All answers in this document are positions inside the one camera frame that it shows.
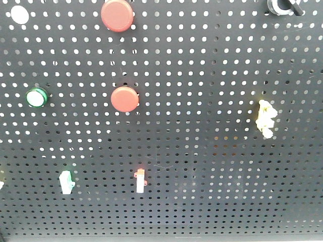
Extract black rotary toggle switch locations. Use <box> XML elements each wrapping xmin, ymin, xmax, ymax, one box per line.
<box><xmin>267</xmin><ymin>0</ymin><xmax>303</xmax><ymax>16</ymax></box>

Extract white round button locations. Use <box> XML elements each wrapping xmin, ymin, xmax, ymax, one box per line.
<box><xmin>11</xmin><ymin>5</ymin><xmax>29</xmax><ymax>25</ymax></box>

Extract upper large red button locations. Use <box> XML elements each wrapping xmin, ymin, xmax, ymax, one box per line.
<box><xmin>100</xmin><ymin>0</ymin><xmax>134</xmax><ymax>32</ymax></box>

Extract lower red button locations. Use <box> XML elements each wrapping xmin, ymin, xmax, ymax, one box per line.
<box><xmin>111</xmin><ymin>86</ymin><xmax>139</xmax><ymax>112</ymax></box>

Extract green white plastic clip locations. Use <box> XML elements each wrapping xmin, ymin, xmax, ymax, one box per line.
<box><xmin>59</xmin><ymin>170</ymin><xmax>75</xmax><ymax>195</ymax></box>

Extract green illuminated button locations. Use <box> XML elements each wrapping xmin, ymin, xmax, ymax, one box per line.
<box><xmin>25</xmin><ymin>87</ymin><xmax>49</xmax><ymax>108</ymax></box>

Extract black perforated pegboard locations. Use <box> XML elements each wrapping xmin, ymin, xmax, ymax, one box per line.
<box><xmin>1</xmin><ymin>1</ymin><xmax>322</xmax><ymax>241</ymax></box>

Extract red white plastic clip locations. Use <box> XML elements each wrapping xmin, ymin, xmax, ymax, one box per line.
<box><xmin>134</xmin><ymin>168</ymin><xmax>147</xmax><ymax>194</ymax></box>

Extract yellow plastic clip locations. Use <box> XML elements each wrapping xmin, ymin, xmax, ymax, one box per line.
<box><xmin>255</xmin><ymin>100</ymin><xmax>278</xmax><ymax>139</ymax></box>

